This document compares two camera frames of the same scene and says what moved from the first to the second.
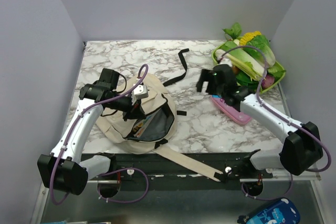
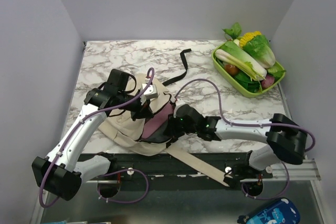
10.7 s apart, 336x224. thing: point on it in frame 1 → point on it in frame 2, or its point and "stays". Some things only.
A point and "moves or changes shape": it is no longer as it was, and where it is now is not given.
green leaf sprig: [234, 31] stays
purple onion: [268, 81] stays
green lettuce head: [259, 46] stays
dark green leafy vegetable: [243, 80] stays
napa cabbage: [231, 53] stays
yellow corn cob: [247, 36] stays
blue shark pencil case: [283, 211] stays
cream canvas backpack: [144, 135] moves or changes shape
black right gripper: [205, 76] → [171, 129]
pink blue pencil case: [229, 111] → [155, 129]
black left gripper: [134, 110] → [143, 110]
